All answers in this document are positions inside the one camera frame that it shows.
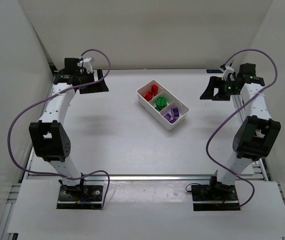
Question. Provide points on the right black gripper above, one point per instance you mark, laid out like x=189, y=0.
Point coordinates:
x=219, y=88

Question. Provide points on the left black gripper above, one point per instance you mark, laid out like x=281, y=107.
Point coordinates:
x=90, y=81

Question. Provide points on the purple paw print lego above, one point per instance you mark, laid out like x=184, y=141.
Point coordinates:
x=175, y=112

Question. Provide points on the red rounded lego brick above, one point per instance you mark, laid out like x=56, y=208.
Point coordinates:
x=149, y=96

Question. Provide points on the green square lego brick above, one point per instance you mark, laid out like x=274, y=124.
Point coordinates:
x=161, y=103

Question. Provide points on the purple curved lego brick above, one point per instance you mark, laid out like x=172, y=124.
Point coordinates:
x=173, y=120

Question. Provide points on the red sloped lego brick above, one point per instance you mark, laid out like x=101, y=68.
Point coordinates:
x=154, y=90

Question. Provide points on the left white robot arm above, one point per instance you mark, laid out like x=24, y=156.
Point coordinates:
x=49, y=138

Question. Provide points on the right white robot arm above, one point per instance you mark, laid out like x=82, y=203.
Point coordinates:
x=258, y=131

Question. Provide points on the blue label sticker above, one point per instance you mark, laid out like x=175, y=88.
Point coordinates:
x=214, y=71

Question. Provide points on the white three-compartment tray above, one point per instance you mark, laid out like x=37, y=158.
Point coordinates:
x=167, y=109

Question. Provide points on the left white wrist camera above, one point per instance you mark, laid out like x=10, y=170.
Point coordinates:
x=85, y=64

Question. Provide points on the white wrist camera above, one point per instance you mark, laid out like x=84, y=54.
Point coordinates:
x=85, y=64
x=227, y=71

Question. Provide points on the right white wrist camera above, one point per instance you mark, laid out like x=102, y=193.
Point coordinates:
x=227, y=71

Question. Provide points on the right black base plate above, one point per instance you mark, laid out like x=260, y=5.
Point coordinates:
x=209, y=199

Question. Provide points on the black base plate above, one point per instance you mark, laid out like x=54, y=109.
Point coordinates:
x=87, y=197
x=209, y=199

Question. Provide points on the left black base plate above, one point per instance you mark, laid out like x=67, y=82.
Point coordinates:
x=87, y=197

